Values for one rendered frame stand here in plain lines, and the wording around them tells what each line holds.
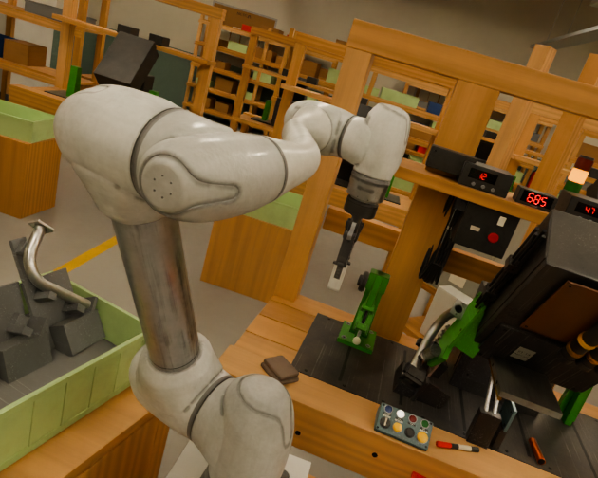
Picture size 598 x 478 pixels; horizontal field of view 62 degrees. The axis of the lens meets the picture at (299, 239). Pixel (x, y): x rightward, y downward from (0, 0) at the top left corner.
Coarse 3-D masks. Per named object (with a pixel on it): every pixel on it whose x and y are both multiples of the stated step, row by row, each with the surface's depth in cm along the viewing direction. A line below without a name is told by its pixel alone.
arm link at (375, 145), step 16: (368, 112) 107; (384, 112) 103; (400, 112) 103; (352, 128) 107; (368, 128) 105; (384, 128) 103; (400, 128) 103; (352, 144) 107; (368, 144) 105; (384, 144) 104; (400, 144) 104; (352, 160) 108; (368, 160) 106; (384, 160) 105; (400, 160) 107; (368, 176) 107; (384, 176) 107
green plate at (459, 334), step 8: (472, 304) 150; (480, 304) 143; (464, 312) 152; (472, 312) 146; (480, 312) 142; (456, 320) 155; (464, 320) 148; (472, 320) 143; (480, 320) 144; (448, 328) 157; (456, 328) 150; (464, 328) 144; (472, 328) 145; (448, 336) 152; (456, 336) 146; (464, 336) 146; (472, 336) 145; (440, 344) 154; (448, 344) 148; (456, 344) 147; (464, 344) 147; (472, 344) 146; (464, 352) 147; (472, 352) 147
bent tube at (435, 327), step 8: (456, 304) 153; (464, 304) 153; (448, 312) 156; (456, 312) 152; (440, 320) 160; (448, 320) 159; (432, 328) 162; (424, 336) 162; (432, 336) 161; (424, 344) 159; (416, 360) 156
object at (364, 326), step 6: (366, 300) 174; (360, 306) 176; (366, 306) 173; (372, 306) 173; (360, 312) 175; (366, 312) 173; (372, 312) 172; (360, 318) 174; (372, 318) 174; (354, 324) 173; (360, 324) 170; (366, 324) 173; (354, 330) 173; (366, 330) 172
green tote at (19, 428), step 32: (128, 320) 143; (128, 352) 133; (64, 384) 113; (96, 384) 125; (128, 384) 139; (0, 416) 99; (32, 416) 108; (64, 416) 118; (0, 448) 103; (32, 448) 112
